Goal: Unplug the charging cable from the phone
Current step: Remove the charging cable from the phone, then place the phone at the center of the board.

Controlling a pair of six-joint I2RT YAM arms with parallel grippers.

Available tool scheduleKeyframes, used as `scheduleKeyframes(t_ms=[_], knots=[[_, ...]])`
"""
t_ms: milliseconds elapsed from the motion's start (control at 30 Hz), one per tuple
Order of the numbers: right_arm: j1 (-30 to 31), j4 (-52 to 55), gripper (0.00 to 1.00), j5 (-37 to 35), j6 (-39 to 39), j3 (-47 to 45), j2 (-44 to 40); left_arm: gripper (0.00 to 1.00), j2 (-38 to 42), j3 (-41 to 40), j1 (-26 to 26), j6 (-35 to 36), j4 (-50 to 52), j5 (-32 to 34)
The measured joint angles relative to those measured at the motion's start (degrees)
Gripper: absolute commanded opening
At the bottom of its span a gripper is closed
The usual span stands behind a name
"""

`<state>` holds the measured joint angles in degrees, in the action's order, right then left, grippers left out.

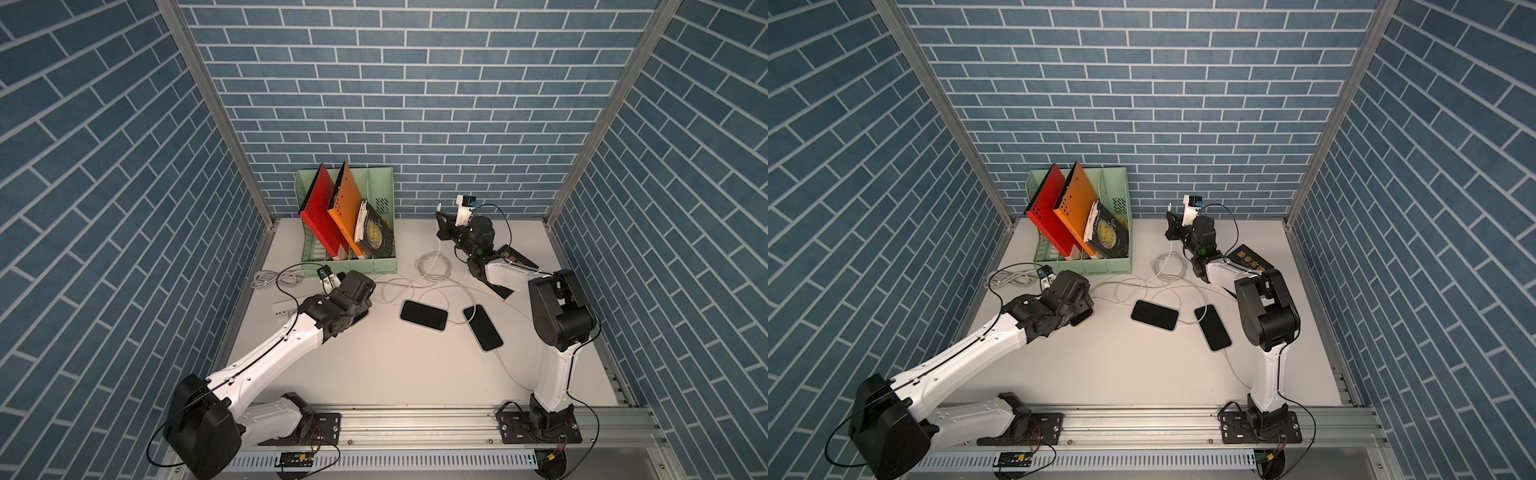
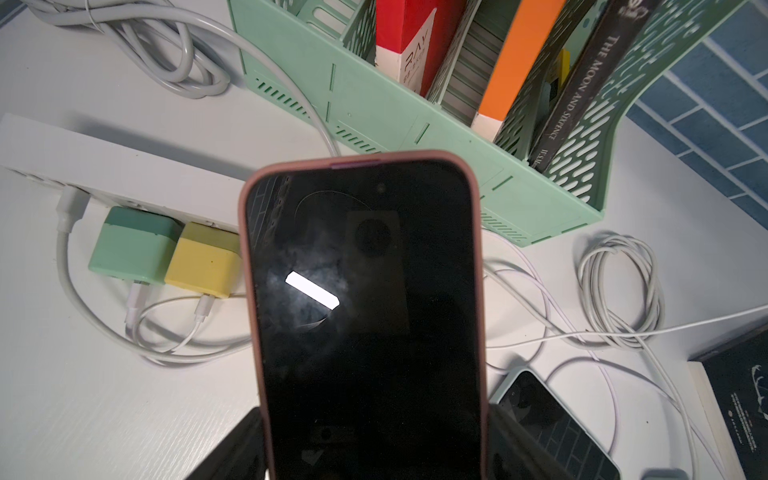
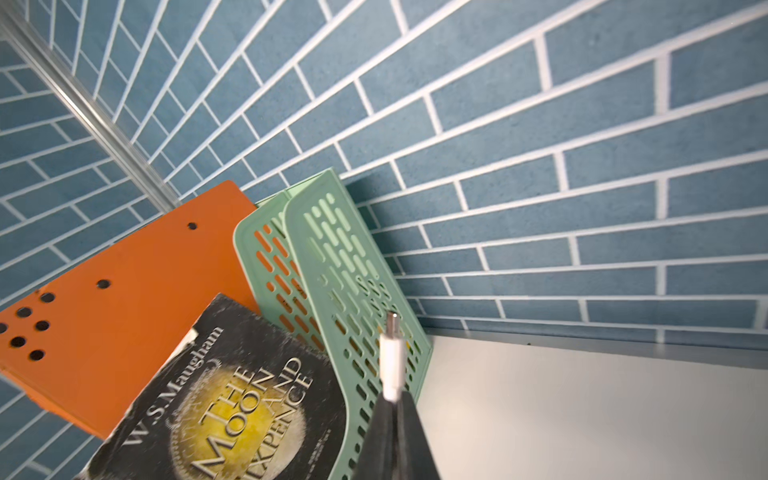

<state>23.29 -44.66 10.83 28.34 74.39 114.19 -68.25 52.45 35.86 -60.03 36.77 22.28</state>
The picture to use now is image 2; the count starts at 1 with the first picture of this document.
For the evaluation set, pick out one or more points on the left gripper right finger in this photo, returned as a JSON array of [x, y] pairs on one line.
[[512, 453]]

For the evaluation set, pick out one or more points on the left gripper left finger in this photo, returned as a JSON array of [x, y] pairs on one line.
[[239, 456]]

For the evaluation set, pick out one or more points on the phone with mint case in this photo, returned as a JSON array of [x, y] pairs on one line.
[[542, 415]]

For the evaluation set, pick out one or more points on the phone with orange case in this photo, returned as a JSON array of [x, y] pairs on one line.
[[366, 306]]

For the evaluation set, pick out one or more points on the yellow charger plug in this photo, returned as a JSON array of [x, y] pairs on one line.
[[206, 260]]

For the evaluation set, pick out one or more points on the black book on table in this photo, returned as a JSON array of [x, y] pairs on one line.
[[731, 382]]

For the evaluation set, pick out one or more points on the green charger plug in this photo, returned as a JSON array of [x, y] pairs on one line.
[[135, 246]]

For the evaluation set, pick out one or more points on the white power strip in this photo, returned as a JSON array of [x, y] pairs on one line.
[[118, 175]]

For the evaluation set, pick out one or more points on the mint green file organizer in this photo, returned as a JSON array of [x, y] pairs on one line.
[[327, 55]]

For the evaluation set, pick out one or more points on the orange folder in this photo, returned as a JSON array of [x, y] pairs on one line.
[[526, 36]]

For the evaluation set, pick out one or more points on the red folder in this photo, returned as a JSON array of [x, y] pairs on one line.
[[413, 37]]

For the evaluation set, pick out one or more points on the black book in organizer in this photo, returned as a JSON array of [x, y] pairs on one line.
[[615, 32]]

